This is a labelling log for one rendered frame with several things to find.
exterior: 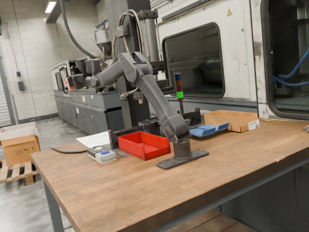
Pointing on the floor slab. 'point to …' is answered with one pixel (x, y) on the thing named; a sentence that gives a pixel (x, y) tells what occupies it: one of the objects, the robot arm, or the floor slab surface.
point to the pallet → (28, 172)
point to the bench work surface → (168, 182)
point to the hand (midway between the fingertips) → (73, 80)
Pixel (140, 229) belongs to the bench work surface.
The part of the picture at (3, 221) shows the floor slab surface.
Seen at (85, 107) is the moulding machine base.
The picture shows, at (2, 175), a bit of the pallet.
